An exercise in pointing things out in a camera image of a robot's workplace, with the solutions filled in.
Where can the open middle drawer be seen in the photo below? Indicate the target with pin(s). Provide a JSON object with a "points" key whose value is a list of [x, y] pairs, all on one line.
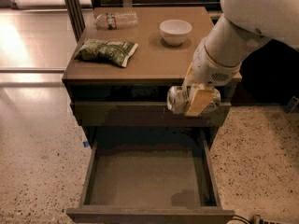
{"points": [[159, 175]]}

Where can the green chip bag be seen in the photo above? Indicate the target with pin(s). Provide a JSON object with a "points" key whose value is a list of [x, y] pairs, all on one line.
{"points": [[117, 52]]}

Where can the clear plastic water bottle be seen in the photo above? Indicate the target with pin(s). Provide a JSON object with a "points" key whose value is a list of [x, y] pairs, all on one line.
{"points": [[116, 20]]}

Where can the blue tape piece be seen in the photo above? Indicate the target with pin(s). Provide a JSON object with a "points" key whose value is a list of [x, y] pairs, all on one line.
{"points": [[86, 143]]}

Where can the closed top drawer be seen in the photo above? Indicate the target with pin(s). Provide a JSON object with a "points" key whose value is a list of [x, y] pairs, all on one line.
{"points": [[142, 114]]}

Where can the brown wooden drawer cabinet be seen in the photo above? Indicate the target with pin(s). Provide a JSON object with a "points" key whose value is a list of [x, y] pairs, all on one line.
{"points": [[151, 71]]}

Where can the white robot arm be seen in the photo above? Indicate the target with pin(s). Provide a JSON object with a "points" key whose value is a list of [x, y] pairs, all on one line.
{"points": [[244, 26]]}

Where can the silver green 7up can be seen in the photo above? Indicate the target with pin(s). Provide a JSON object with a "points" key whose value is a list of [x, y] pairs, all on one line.
{"points": [[177, 99]]}

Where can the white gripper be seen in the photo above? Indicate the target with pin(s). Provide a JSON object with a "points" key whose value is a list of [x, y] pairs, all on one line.
{"points": [[209, 69]]}

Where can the white ceramic bowl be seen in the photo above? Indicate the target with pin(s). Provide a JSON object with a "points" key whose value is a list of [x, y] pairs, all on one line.
{"points": [[175, 32]]}

